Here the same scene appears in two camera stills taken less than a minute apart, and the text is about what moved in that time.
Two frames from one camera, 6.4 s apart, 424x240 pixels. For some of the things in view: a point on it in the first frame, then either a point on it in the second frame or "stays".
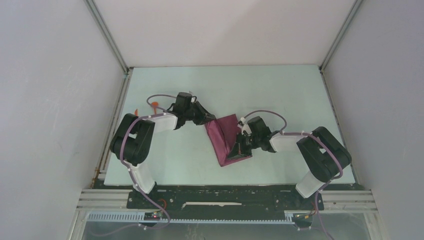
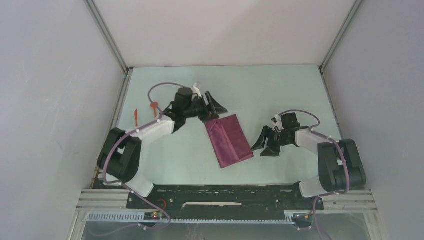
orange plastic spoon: (154, 104) stays
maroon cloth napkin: (222, 132) stays
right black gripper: (239, 150) -> (260, 142)
